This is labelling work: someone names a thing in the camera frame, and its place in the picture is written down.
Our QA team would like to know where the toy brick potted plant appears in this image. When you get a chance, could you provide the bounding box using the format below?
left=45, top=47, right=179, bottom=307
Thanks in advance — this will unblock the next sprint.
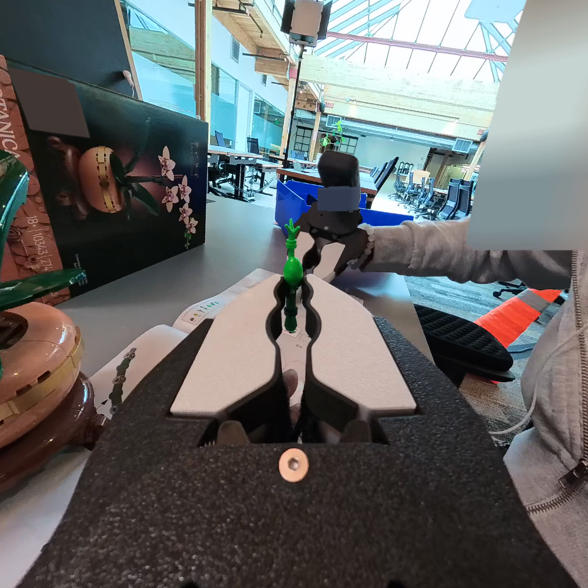
left=0, top=149, right=108, bottom=494

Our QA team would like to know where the black board wooden frame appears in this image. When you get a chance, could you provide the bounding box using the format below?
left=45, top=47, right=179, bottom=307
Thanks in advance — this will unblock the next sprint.
left=0, top=0, right=144, bottom=101

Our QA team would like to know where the person's right forearm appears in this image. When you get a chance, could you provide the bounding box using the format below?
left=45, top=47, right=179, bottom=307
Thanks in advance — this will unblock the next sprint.
left=367, top=216, right=570, bottom=285

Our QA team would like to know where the black office chair base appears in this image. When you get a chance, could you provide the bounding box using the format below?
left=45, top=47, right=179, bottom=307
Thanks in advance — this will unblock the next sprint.
left=492, top=279, right=529, bottom=299

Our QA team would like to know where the orange traffic cone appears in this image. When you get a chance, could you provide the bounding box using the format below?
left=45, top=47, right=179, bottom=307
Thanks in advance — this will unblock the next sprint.
left=473, top=287, right=563, bottom=349

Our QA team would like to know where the open instruction booklet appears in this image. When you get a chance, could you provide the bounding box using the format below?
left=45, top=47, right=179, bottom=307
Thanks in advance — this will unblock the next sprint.
left=89, top=268, right=364, bottom=421

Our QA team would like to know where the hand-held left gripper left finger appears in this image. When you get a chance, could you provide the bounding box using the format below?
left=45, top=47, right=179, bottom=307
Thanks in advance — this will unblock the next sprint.
left=169, top=274, right=295, bottom=428

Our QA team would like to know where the row of white office desks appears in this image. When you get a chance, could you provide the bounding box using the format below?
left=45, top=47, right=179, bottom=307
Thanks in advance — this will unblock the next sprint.
left=207, top=145, right=322, bottom=200

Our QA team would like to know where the studio light on stand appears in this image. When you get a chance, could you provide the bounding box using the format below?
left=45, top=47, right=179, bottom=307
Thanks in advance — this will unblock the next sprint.
left=280, top=0, right=334, bottom=171

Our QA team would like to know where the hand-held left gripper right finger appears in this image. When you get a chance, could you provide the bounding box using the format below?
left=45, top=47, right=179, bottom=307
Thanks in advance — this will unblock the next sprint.
left=296, top=273, right=419, bottom=428

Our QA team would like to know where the grey desk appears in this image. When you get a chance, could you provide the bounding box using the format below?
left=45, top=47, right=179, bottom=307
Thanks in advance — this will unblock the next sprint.
left=0, top=193, right=435, bottom=588

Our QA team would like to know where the white bead bracelet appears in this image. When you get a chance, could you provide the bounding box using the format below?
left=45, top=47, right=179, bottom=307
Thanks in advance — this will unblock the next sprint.
left=351, top=223, right=376, bottom=272

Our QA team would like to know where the row of black office chairs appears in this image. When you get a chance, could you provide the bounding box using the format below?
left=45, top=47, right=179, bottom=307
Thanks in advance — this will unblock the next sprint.
left=370, top=156, right=476, bottom=221

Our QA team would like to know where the green toy flower stem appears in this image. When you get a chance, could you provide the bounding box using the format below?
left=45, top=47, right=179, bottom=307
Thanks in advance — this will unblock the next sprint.
left=282, top=218, right=305, bottom=334

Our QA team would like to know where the black orchid print box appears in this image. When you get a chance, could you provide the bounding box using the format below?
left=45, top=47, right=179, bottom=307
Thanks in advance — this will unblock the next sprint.
left=0, top=55, right=209, bottom=306

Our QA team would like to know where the blue storage bin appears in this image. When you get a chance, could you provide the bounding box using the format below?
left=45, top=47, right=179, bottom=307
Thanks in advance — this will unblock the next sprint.
left=275, top=178, right=416, bottom=228

